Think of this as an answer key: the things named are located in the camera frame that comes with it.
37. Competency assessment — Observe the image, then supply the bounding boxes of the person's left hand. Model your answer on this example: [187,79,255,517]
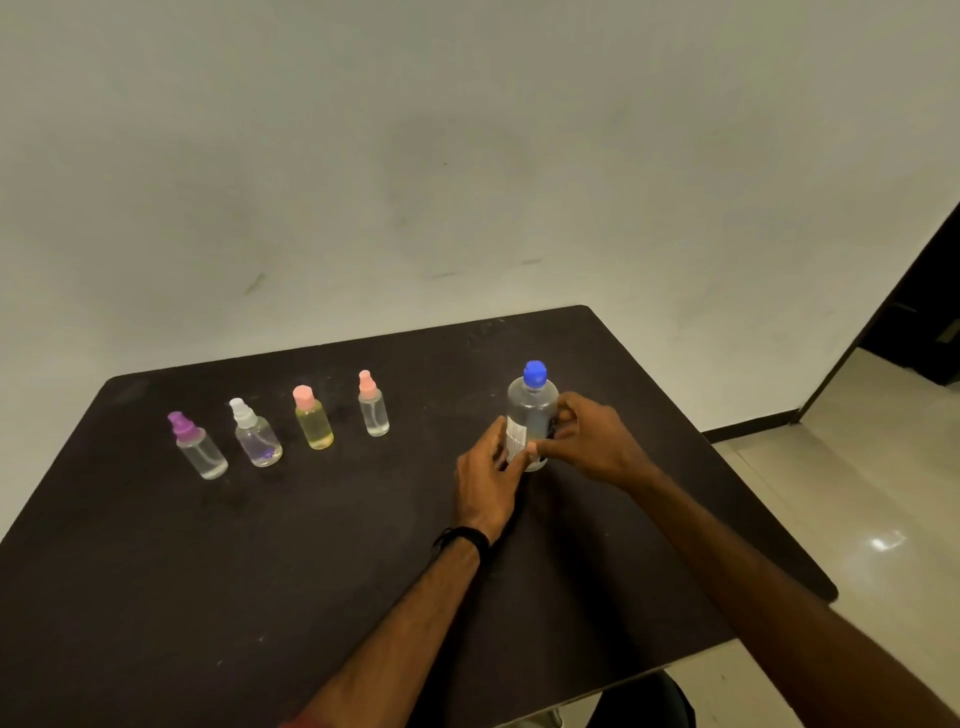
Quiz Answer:
[455,414,535,545]

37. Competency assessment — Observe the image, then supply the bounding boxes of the person's right hand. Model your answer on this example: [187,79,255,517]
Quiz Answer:
[527,391,661,493]

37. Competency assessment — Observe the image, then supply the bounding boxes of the large clear plastic bottle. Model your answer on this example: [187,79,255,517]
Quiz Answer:
[503,374,562,474]

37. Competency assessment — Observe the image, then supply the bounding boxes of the small clear bottle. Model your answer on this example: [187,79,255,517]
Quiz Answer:
[358,389,391,439]
[176,428,230,481]

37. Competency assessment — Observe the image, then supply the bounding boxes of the small yellow bottle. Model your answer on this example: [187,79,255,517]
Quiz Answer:
[294,398,336,452]

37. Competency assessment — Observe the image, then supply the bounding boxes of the small purple-tinted bottle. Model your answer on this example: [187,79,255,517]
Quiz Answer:
[234,416,285,469]

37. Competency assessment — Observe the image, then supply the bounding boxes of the person's left forearm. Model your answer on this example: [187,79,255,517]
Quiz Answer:
[296,528,481,728]

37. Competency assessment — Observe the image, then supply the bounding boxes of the person's right forearm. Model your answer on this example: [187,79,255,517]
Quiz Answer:
[626,464,960,728]

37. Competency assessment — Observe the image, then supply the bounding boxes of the person's right leg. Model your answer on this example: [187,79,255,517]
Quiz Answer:
[584,671,697,728]

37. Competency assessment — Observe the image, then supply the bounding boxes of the black wristband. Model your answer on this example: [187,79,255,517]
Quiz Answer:
[432,526,492,564]

